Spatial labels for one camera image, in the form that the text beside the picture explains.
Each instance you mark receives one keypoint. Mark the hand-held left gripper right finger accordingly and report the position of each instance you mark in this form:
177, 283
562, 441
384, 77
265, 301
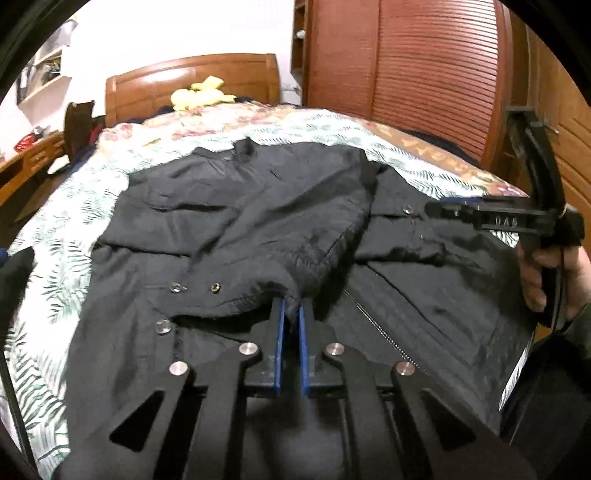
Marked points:
304, 350

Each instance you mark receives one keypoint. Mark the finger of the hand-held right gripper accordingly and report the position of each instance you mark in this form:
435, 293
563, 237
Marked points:
489, 214

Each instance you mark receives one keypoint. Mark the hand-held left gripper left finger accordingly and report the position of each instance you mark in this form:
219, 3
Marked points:
277, 350

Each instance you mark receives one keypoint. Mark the black jacket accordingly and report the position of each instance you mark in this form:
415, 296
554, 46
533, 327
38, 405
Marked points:
231, 207

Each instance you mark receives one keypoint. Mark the person's right forearm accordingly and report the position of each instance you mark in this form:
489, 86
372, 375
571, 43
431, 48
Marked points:
554, 392

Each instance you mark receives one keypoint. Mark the person's right hand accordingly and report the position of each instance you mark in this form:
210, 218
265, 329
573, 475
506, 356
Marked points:
531, 277

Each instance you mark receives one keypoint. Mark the orange patterned blanket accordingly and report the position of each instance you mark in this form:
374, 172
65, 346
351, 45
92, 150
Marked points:
461, 173

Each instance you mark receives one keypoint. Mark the wooden cabinet door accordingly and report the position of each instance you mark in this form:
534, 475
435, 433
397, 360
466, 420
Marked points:
558, 115

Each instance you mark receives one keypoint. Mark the wooden louvred wardrobe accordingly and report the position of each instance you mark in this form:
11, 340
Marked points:
415, 69

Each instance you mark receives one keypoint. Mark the floral blanket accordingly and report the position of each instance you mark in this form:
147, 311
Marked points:
184, 127

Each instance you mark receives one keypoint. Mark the leaf print bed sheet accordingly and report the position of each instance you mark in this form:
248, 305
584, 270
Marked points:
60, 221

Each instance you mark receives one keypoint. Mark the yellow plush toy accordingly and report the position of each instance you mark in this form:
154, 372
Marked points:
198, 94

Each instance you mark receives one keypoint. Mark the dark blue cloth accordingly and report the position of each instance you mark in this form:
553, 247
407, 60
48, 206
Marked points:
16, 286

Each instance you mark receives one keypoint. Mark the wooden bed headboard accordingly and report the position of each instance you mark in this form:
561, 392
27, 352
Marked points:
161, 87

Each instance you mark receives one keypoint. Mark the dark wooden chair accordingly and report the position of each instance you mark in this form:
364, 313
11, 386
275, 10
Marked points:
78, 129

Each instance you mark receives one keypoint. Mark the wooden desk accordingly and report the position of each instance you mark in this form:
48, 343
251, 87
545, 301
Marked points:
27, 170

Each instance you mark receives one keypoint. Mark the red basket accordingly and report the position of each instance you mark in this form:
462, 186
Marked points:
27, 142

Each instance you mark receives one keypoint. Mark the white wall shelf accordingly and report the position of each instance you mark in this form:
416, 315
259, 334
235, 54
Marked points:
44, 78

